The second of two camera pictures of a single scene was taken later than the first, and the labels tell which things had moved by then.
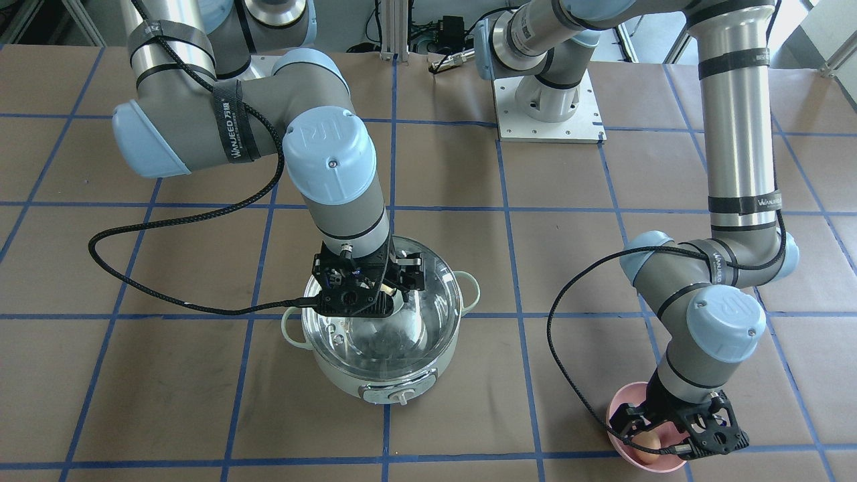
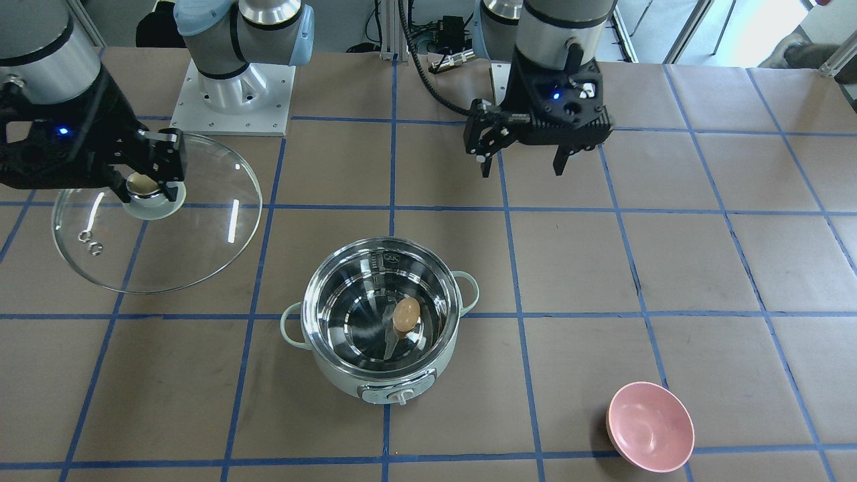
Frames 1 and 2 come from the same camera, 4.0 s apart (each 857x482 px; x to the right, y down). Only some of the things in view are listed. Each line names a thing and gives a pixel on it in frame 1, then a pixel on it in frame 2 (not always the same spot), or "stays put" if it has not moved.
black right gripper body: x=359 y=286 → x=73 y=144
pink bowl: x=670 y=434 stays put
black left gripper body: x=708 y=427 → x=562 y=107
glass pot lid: x=416 y=337 → x=152 y=244
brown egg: x=648 y=438 → x=406 y=314
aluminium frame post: x=394 y=19 stays put
